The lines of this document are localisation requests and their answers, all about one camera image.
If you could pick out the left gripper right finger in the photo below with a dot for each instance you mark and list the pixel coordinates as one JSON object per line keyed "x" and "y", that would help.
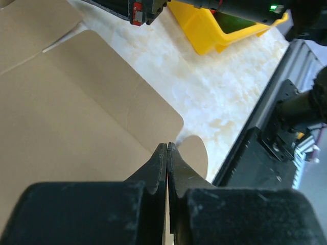
{"x": 201, "y": 213}

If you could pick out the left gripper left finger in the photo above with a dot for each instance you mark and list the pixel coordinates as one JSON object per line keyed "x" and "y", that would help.
{"x": 128, "y": 212}

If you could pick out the brown cardboard box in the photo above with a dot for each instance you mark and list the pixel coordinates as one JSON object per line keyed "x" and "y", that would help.
{"x": 74, "y": 110}

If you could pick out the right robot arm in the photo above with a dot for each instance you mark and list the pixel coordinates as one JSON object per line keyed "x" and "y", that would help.
{"x": 309, "y": 17}

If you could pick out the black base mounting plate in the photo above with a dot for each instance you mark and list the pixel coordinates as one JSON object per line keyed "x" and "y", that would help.
{"x": 264, "y": 155}

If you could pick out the yellow plastic fruit tray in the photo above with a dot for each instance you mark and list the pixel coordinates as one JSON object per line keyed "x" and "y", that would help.
{"x": 207, "y": 30}

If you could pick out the green apple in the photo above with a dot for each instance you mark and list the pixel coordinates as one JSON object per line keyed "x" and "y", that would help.
{"x": 230, "y": 24}

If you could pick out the aluminium frame rail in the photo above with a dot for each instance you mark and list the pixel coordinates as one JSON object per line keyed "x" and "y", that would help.
{"x": 301, "y": 76}

